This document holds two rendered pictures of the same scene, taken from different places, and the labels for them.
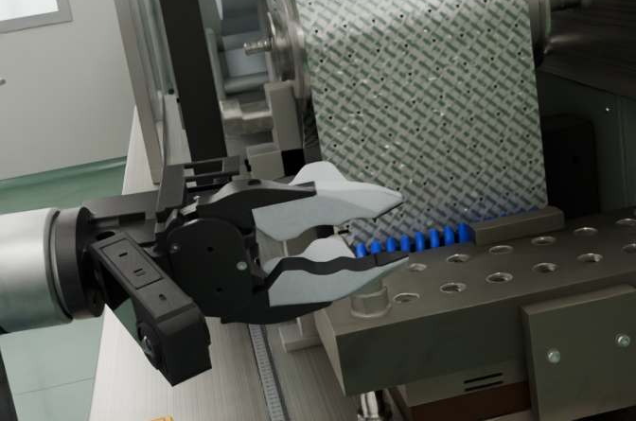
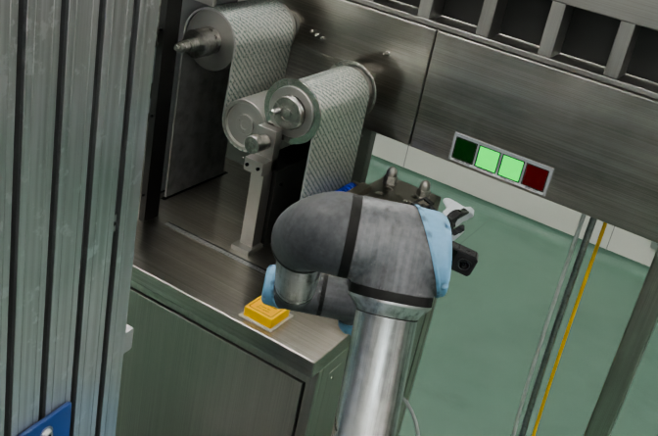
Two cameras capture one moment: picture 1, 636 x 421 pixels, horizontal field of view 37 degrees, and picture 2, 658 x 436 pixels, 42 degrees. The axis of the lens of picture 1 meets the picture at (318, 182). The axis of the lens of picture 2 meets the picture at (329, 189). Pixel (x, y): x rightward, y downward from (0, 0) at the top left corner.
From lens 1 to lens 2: 1.53 m
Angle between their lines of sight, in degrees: 54
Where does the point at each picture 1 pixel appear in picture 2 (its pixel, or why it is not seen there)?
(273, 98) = (276, 136)
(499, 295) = not seen: hidden behind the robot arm
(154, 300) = (467, 252)
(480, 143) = (344, 156)
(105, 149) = not seen: outside the picture
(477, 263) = not seen: hidden behind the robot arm
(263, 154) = (266, 163)
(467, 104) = (345, 140)
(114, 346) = (146, 265)
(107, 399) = (198, 293)
